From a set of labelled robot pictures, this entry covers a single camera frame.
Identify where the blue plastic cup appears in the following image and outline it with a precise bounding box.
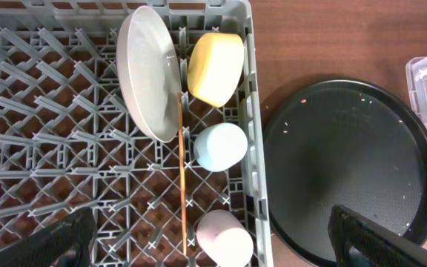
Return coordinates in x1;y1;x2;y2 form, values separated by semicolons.
193;122;248;172

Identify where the yellow bowl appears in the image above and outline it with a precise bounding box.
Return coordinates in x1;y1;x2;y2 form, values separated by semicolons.
188;33;244;108

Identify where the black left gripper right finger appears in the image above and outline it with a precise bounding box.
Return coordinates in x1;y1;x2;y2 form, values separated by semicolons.
328;205;427;267

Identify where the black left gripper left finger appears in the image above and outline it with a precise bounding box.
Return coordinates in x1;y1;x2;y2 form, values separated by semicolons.
0;207;96;267

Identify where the wooden chopstick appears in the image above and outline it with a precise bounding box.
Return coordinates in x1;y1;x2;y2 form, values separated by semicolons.
177;92;188;256

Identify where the round black tray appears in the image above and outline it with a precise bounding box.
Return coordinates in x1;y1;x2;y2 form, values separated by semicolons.
263;79;427;266

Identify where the grey round plate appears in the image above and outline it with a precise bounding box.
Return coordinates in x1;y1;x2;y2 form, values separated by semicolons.
116;6;182;142

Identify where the pink plastic cup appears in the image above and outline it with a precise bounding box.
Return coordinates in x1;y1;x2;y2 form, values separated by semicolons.
196;210;254;267

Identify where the grey plastic dishwasher rack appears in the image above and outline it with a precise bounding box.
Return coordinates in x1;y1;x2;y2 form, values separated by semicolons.
0;0;274;266

